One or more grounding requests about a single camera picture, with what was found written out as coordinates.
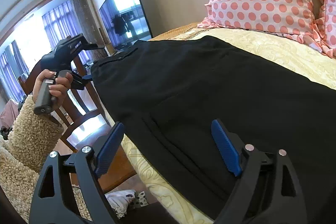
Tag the person's left hand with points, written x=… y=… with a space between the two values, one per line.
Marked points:
x=58 y=90

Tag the black flat television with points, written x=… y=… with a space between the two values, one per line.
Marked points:
x=125 y=22

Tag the black pants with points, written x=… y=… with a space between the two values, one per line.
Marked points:
x=167 y=93

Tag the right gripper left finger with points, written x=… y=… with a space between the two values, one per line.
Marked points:
x=53 y=199

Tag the pink polka dot pillow right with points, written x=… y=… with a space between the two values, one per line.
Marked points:
x=324 y=28

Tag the yellow patterned bed cover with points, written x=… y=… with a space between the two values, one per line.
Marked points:
x=290 y=54

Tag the brown window curtain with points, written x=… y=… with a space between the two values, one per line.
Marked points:
x=90 y=27

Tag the white spotted cloth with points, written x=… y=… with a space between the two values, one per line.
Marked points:
x=123 y=200

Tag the wooden chair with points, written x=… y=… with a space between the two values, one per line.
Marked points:
x=84 y=126

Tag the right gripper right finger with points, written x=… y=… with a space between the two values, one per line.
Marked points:
x=267 y=189

